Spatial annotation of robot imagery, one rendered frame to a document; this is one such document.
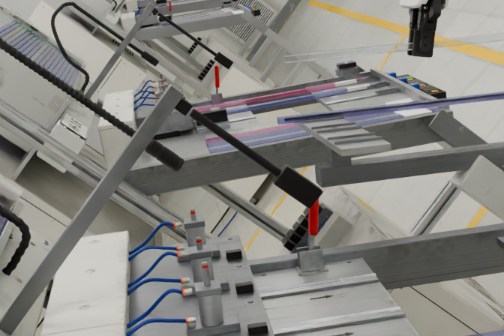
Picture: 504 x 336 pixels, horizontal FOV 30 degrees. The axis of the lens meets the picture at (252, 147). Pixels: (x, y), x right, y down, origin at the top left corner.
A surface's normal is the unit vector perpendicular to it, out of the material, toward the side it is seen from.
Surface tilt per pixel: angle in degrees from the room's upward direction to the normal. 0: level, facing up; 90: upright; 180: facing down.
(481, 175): 90
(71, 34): 90
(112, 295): 47
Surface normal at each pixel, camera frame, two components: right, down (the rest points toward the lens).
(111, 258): -0.11, -0.97
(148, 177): 0.12, 0.20
